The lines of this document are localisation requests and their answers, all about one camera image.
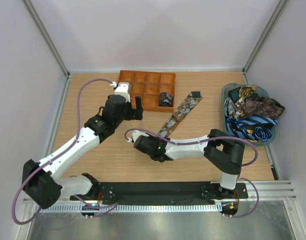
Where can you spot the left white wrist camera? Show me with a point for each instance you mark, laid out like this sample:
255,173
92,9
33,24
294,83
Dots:
122,89

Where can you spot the dark green tie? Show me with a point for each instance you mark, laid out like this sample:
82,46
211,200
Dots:
234,94

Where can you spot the grey patterned tie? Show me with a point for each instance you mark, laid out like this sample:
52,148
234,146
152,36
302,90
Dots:
231,110

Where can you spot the aluminium frame rail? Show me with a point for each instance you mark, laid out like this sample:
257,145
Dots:
275,190

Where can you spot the teal plastic basket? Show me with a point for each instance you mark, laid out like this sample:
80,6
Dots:
224,95

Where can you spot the white slotted cable duct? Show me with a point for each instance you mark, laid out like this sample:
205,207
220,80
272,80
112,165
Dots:
82,208

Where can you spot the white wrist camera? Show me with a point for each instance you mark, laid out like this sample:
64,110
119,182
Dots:
132,135
122,89

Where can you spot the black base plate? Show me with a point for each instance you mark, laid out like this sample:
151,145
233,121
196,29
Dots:
163,193

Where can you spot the orange compartment tray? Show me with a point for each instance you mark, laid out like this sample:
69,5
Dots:
149,85

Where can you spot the rolled dark floral tie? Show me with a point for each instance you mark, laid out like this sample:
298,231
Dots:
165,99

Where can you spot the gold patterned tie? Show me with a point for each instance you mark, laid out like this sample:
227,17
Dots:
245,92

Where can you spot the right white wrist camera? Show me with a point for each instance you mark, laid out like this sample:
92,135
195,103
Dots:
132,135

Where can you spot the dark brown paisley tie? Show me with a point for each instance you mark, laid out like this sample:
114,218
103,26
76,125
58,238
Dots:
263,106

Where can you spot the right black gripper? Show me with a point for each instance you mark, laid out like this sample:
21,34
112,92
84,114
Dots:
151,138

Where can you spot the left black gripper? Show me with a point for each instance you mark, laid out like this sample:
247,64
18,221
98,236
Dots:
134,114

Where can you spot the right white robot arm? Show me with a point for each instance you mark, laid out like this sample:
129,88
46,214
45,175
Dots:
225,154

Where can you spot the brown floral tie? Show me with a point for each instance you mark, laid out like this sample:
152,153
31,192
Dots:
188,104

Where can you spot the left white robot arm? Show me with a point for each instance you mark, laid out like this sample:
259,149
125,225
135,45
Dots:
43,180

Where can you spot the blue striped tie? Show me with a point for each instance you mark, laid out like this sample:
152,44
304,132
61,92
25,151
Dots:
254,128

